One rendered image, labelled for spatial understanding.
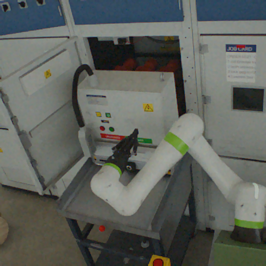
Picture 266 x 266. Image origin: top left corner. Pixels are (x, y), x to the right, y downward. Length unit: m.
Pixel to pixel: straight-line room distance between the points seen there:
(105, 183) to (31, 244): 1.74
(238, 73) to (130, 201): 0.85
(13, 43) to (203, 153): 1.41
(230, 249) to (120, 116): 0.87
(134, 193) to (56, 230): 1.69
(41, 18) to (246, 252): 1.60
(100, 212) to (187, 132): 0.71
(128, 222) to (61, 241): 1.25
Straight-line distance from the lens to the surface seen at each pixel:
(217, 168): 1.65
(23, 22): 2.14
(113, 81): 1.86
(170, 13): 1.75
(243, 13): 1.68
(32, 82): 1.87
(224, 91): 1.87
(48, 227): 3.10
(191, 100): 1.97
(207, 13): 1.71
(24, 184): 3.40
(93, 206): 1.92
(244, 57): 1.76
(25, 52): 2.34
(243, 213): 1.53
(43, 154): 2.05
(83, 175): 2.11
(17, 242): 3.13
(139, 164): 2.00
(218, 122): 1.99
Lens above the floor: 2.21
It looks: 36 degrees down
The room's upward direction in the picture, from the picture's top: 12 degrees counter-clockwise
